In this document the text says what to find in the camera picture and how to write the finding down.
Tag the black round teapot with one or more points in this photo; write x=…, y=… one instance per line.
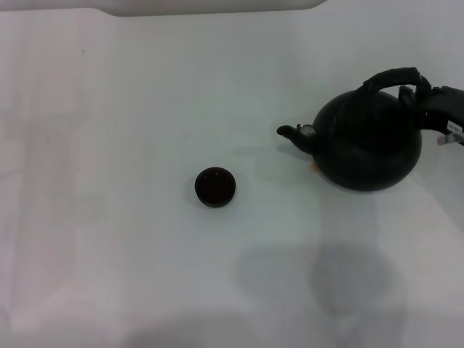
x=366, y=145

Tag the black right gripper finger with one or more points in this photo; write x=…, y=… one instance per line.
x=447, y=95
x=440, y=116

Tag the small dark teacup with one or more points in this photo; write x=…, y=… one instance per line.
x=215, y=188

